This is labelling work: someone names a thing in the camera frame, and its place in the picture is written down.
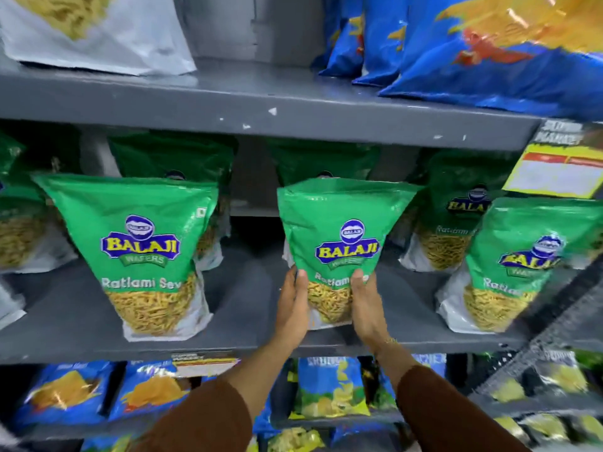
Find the grey metal shelf board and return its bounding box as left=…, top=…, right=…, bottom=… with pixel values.
left=0, top=55, right=543, bottom=152
left=0, top=247, right=603, bottom=366

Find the dark packet with yellow snack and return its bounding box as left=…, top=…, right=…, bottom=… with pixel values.
left=489, top=375, right=527, bottom=403
left=493, top=415, right=530, bottom=445
left=522, top=413, right=572, bottom=443
left=535, top=349, right=590, bottom=395
left=571, top=414, right=603, bottom=444

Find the large blue snack packet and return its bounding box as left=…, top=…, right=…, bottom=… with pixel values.
left=378, top=0, right=603, bottom=122

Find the person's right forearm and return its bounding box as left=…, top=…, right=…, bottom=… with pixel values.
left=374, top=338, right=530, bottom=452

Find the blue packet with orange chip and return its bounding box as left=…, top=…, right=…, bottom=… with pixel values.
left=109, top=361, right=191, bottom=422
left=13, top=361, right=116, bottom=428

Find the grey perforated rack upright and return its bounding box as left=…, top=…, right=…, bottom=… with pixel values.
left=469, top=259, right=603, bottom=419

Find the yellow green snack packet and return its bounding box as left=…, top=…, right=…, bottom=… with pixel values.
left=266, top=427, right=327, bottom=452

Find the white snack packet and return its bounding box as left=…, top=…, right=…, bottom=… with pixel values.
left=0, top=0, right=197, bottom=77

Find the person's right hand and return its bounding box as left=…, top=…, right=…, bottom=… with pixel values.
left=350, top=272, right=393, bottom=348

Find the green noodle snack pouch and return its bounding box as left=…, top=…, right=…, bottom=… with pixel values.
left=276, top=178, right=422, bottom=331

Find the row of green snack packets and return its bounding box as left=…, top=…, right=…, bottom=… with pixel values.
left=0, top=129, right=603, bottom=342

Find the white shelf price label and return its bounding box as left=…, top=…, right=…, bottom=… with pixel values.
left=172, top=354, right=240, bottom=378

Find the white packet corner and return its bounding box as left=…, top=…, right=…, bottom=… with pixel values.
left=0, top=280, right=27, bottom=331

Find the yellow price tag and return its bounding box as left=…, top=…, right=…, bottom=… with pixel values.
left=502, top=119, right=603, bottom=199

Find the person's left hand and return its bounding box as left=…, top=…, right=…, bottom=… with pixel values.
left=273, top=268, right=310, bottom=350

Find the blue green chips packet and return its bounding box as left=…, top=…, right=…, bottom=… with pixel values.
left=288, top=357, right=371, bottom=420
left=374, top=354, right=447, bottom=412

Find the person's left forearm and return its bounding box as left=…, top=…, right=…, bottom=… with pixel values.
left=129, top=341, right=295, bottom=452

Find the grey lower shelf board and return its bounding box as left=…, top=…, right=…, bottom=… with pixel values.
left=273, top=408, right=407, bottom=430

